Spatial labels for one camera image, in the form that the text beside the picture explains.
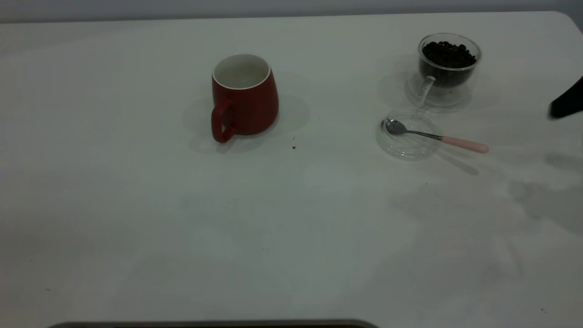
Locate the small clear glass dish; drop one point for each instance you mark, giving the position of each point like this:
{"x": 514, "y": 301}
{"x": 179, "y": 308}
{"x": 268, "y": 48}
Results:
{"x": 405, "y": 148}

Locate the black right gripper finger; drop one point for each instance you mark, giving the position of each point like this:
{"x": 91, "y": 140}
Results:
{"x": 569, "y": 102}

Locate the dark coffee beans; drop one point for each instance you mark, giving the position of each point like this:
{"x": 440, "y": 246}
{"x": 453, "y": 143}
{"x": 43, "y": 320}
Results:
{"x": 448, "y": 54}

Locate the red ceramic mug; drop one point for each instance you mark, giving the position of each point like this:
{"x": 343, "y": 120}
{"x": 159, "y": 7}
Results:
{"x": 253, "y": 109}

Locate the clear glass saucer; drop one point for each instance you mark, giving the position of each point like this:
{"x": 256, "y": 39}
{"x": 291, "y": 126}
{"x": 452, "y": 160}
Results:
{"x": 457, "y": 98}

